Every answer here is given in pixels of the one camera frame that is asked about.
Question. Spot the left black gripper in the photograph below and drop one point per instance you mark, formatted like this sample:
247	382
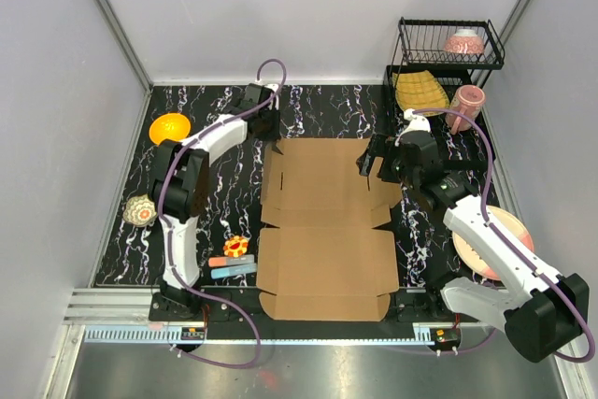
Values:
275	135

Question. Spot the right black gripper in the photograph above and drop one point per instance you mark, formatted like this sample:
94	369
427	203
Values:
379	146

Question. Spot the brown cardboard box sheet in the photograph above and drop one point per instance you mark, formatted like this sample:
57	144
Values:
326	252

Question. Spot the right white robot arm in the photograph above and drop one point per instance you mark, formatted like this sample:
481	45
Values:
539	310

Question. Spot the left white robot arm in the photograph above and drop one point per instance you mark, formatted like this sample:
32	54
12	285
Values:
180	183

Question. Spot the yellow woven plate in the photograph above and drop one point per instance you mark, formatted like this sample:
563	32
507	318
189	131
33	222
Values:
419	90

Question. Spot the orange bowl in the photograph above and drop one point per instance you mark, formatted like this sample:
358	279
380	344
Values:
170	126

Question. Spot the pink mug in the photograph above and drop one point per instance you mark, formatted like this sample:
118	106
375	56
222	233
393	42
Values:
468	101

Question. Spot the orange flower toy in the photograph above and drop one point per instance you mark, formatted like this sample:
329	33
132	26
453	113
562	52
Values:
236	246

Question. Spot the orange marker pen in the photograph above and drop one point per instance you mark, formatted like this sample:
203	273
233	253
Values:
223	261

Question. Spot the blue marker pen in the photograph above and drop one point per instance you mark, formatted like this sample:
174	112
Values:
233	271

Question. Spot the pink patterned bowl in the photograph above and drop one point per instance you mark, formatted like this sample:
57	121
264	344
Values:
465	41

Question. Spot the pink round plate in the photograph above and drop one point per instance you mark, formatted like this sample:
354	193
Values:
470	257

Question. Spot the small floral patterned bowl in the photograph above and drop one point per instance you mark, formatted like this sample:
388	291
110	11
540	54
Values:
140	211

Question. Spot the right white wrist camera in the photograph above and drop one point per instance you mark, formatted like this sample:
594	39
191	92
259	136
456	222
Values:
416	123

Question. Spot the black wire dish rack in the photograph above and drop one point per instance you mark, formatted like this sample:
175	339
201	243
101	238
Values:
420	47

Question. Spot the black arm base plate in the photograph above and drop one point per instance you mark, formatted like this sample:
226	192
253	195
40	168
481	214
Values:
409	308

